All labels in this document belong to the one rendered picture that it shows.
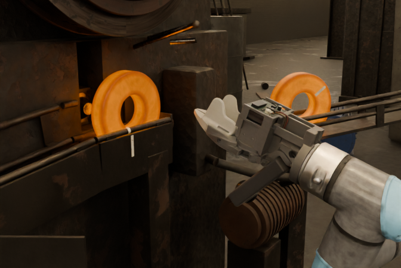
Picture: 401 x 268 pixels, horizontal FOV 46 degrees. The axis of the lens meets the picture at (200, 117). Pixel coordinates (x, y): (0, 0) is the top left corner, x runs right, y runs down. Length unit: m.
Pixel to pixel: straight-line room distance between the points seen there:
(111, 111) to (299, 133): 0.35
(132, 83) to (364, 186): 0.46
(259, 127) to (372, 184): 0.17
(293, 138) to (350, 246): 0.16
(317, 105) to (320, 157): 0.50
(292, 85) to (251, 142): 0.42
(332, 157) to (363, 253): 0.14
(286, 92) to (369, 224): 0.51
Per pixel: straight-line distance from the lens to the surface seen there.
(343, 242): 0.68
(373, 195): 0.65
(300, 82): 1.12
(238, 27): 3.63
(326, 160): 0.66
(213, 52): 1.22
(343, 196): 0.66
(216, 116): 0.74
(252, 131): 0.70
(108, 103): 0.85
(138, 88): 0.90
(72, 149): 0.78
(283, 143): 0.70
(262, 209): 1.02
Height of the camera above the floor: 0.92
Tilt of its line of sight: 13 degrees down
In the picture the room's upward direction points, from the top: straight up
